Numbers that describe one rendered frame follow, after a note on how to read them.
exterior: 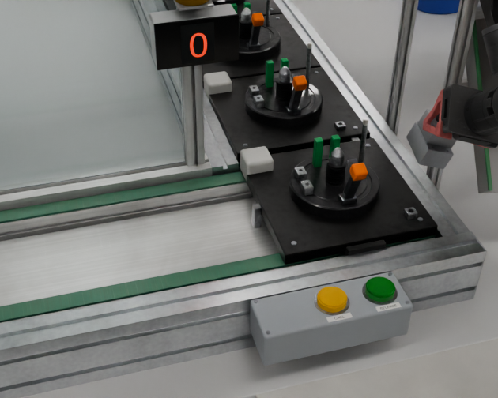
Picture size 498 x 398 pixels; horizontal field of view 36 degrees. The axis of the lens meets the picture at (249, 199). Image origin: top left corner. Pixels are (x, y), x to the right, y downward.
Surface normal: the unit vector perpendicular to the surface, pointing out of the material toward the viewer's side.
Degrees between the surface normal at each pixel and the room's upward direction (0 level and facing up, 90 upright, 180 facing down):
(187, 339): 90
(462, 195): 0
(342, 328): 90
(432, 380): 0
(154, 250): 0
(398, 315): 90
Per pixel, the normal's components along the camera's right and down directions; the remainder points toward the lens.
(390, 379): 0.01, -0.78
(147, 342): 0.28, 0.61
